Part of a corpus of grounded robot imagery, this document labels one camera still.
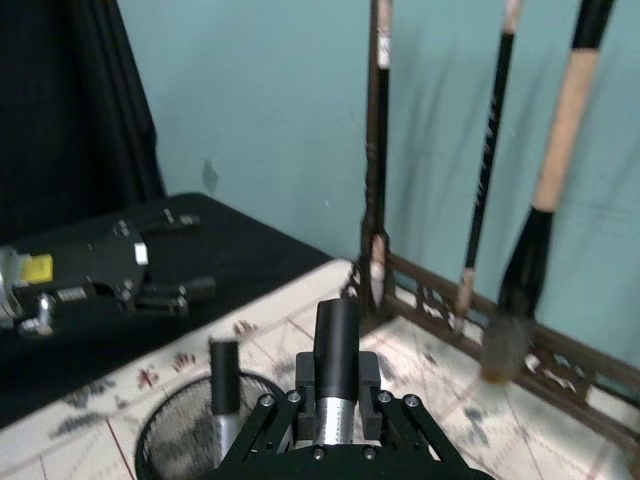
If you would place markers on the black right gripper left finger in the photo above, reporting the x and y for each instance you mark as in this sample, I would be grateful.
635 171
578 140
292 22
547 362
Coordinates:
306 375

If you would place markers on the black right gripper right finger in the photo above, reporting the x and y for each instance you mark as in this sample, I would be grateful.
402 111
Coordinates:
369 380

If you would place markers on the silver pen with black cap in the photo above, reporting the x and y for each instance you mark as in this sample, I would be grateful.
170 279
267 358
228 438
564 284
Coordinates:
225 375
337 350

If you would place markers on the black mesh pen holder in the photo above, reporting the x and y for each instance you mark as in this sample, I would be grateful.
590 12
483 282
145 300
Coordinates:
175 430

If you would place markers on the black brush with white tip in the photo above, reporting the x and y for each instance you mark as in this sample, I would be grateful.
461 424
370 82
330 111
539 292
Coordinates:
384 150

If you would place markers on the thin black calligraphy brush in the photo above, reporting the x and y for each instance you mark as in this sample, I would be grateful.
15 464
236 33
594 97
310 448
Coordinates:
487 165

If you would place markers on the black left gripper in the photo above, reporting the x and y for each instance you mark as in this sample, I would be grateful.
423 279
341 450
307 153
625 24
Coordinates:
90 260

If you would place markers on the black table cloth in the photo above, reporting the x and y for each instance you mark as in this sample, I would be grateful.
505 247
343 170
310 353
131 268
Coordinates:
240 260

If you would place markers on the dark wooden brush rack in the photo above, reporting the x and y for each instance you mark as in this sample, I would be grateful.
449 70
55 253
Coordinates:
372 175

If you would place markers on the white felt calligraphy mat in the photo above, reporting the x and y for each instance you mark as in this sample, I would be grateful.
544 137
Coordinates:
450 440

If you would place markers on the black hanging curtain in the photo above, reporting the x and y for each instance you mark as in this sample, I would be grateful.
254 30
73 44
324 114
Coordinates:
60 100

